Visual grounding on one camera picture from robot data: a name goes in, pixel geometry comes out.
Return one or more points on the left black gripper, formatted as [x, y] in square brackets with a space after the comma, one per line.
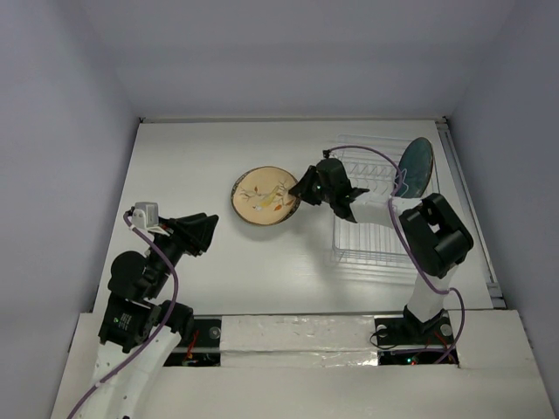
[193, 231]

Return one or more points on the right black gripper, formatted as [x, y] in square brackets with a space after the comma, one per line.
[318, 188]

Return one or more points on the beige bird plate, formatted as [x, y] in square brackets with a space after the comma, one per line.
[261, 196]

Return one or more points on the white wire dish rack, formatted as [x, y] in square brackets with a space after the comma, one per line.
[371, 163]

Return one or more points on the dark teal plate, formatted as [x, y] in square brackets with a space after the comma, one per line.
[415, 165]

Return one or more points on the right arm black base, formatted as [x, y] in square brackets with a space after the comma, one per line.
[399, 330]

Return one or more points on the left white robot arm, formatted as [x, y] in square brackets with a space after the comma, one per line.
[143, 321]

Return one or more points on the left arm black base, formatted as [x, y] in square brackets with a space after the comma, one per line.
[202, 348]

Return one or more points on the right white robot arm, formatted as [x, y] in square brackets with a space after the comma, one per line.
[431, 233]

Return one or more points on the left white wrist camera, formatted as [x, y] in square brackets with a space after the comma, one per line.
[145, 215]

